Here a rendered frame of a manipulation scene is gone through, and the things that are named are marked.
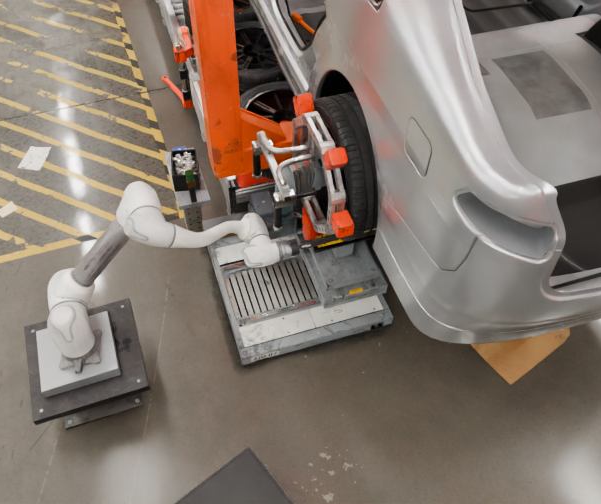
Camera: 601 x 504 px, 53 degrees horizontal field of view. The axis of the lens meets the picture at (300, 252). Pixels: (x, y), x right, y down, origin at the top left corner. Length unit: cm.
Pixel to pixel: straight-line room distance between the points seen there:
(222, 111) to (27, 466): 187
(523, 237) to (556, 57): 164
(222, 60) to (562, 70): 166
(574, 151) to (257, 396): 189
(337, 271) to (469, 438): 105
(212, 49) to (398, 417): 191
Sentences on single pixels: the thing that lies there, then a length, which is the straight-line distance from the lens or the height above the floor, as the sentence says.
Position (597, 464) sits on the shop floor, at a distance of 328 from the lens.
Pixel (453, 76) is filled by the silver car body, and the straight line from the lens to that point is 192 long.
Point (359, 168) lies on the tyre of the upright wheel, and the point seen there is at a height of 108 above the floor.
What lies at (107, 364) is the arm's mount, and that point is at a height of 36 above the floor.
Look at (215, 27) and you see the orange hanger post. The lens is 269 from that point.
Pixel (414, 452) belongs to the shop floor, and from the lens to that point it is 301.
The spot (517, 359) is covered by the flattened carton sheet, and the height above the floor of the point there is 1.
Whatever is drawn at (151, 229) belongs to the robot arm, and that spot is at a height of 99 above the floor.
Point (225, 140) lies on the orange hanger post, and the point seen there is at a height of 78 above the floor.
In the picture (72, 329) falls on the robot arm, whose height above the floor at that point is 59.
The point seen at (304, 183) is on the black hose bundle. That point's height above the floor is 101.
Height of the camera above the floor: 278
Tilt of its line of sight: 52 degrees down
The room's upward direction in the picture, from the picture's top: 2 degrees clockwise
